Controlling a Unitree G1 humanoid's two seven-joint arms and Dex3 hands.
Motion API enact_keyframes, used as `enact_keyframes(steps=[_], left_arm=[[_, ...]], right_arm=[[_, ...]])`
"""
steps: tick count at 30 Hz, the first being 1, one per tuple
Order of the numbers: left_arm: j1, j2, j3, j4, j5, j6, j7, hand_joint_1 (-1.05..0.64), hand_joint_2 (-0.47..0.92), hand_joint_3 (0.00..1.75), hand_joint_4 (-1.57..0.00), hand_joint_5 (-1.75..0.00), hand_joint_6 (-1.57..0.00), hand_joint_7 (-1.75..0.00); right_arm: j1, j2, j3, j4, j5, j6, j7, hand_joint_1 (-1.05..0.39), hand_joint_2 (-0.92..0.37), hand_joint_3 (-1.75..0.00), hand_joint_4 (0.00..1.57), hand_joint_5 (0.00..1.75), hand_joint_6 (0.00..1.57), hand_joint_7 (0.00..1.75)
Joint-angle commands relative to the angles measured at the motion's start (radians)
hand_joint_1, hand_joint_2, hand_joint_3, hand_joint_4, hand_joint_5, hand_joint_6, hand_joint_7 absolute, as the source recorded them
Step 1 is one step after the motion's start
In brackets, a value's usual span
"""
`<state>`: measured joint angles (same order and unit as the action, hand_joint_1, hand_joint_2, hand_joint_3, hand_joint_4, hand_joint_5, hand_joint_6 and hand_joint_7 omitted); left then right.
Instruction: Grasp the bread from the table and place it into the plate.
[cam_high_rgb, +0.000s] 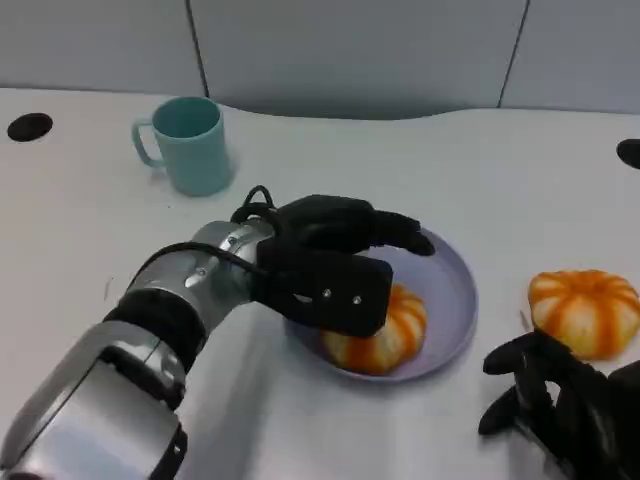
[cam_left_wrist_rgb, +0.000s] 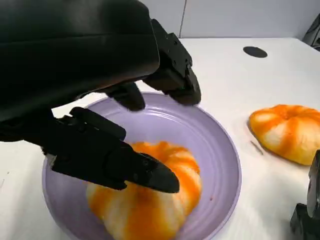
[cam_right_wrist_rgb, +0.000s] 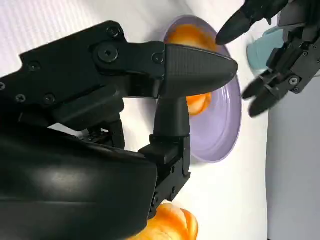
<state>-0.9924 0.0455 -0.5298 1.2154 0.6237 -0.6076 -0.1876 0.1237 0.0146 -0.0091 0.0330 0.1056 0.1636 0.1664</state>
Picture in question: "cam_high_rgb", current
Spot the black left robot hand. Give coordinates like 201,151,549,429
272,194,437,259

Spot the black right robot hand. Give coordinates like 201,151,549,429
477,330,640,480

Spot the orange and white bread roll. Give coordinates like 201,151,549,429
319,283,429,377
528,269,640,362

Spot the lilac plate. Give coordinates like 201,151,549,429
282,227,479,384

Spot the pale green mug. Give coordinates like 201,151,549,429
131,96,236,198

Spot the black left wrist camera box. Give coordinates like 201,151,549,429
255,235,394,339

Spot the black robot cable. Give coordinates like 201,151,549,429
230,185,282,227
127,241,271,292

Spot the black table cable hole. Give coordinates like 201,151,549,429
615,138,640,169
6,112,54,143

